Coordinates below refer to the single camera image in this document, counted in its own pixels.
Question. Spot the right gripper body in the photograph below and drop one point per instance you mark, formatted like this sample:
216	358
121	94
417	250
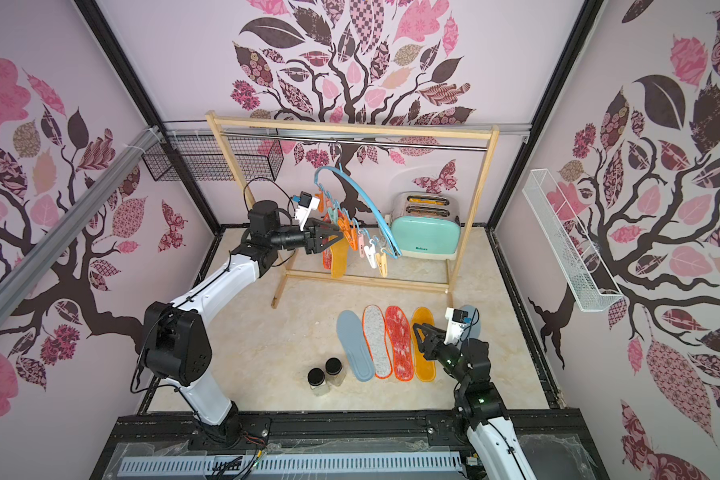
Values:
436	347

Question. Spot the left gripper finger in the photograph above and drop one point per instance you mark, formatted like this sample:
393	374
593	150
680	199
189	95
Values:
325	229
322	244

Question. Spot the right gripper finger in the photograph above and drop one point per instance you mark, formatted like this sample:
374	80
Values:
428	352
423	332

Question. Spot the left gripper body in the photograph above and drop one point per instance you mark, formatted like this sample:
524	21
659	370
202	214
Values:
308	240

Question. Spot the yellow insole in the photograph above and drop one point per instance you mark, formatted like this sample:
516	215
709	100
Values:
339	259
425	370

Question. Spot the blue clip hanger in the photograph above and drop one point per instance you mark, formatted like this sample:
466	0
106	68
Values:
358	218

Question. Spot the red orange insole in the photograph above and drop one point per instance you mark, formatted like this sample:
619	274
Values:
398	331
327	259

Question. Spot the orange rimmed grey insole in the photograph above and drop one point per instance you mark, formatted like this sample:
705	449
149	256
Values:
373	323

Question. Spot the grey blue insole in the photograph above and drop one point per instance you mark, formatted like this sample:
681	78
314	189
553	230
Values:
351	336

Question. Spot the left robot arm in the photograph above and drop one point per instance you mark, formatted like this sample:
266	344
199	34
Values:
176	346

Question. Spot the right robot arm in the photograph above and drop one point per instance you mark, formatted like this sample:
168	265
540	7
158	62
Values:
487	423

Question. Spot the right black lid jar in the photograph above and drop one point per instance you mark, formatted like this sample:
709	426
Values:
335	371

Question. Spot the black lid jar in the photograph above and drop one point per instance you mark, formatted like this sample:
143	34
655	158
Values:
335	371
317	381

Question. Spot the mint green toaster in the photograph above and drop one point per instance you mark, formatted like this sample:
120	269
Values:
426	225

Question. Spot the left black lid jar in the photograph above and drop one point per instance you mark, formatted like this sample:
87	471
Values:
317	381

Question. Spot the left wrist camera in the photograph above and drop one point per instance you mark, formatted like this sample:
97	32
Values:
305	204

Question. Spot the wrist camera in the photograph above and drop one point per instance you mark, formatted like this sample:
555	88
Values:
459	323
305	204

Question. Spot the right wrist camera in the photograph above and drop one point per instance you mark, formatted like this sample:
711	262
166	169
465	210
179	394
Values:
459	323

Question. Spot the black wire basket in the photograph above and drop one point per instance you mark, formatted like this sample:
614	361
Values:
204	161

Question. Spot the white slotted cable duct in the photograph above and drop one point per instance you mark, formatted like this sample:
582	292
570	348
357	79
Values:
294	466

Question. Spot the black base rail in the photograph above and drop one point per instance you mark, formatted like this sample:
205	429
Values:
557	443

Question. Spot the white wire basket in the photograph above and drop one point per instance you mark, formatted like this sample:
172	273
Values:
556	206

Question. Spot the aluminium frame bar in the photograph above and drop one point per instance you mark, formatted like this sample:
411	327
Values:
17	285

